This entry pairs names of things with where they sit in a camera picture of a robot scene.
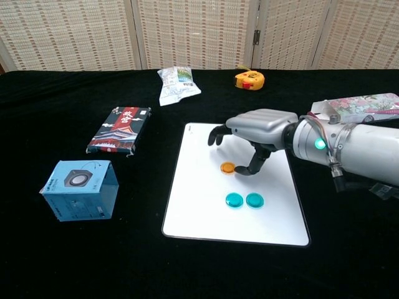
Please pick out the metal screen hinge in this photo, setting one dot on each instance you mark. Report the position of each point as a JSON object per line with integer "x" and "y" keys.
{"x": 256, "y": 36}

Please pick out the black velvet tablecloth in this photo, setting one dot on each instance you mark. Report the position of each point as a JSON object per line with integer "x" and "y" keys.
{"x": 62, "y": 264}

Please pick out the orange disc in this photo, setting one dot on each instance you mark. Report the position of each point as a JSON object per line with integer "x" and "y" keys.
{"x": 227, "y": 168}

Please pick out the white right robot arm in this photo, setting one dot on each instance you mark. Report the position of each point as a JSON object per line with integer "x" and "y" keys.
{"x": 368, "y": 149}

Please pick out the woven folding screen panel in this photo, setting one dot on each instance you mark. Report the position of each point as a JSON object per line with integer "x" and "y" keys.
{"x": 364, "y": 31}
{"x": 193, "y": 31}
{"x": 290, "y": 31}
{"x": 62, "y": 31}

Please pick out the blue speaker carton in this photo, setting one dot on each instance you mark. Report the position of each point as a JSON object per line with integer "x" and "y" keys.
{"x": 78, "y": 199}

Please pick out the floral print carton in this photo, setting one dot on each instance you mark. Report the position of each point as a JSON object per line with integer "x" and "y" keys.
{"x": 368, "y": 104}

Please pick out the dark palace print box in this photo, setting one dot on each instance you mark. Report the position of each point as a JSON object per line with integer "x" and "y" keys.
{"x": 120, "y": 130}

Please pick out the white snack bag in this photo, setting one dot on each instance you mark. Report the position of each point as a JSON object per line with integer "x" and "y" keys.
{"x": 176, "y": 87}

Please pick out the yellow tape measure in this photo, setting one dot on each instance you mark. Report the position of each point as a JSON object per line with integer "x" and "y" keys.
{"x": 252, "y": 79}

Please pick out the white magnetic board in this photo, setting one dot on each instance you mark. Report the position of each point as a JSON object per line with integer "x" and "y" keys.
{"x": 202, "y": 218}

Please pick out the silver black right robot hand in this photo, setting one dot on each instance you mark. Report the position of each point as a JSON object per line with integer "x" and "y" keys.
{"x": 262, "y": 127}

